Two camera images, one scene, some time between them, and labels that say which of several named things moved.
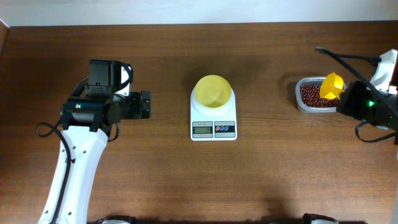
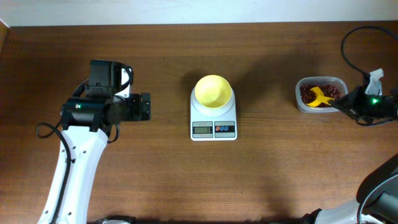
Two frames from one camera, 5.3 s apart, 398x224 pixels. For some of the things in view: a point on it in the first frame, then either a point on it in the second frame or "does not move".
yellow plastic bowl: [212, 91] does not move
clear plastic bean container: [311, 80] does not move
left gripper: [145, 104] does not move
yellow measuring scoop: [332, 87] → [320, 98]
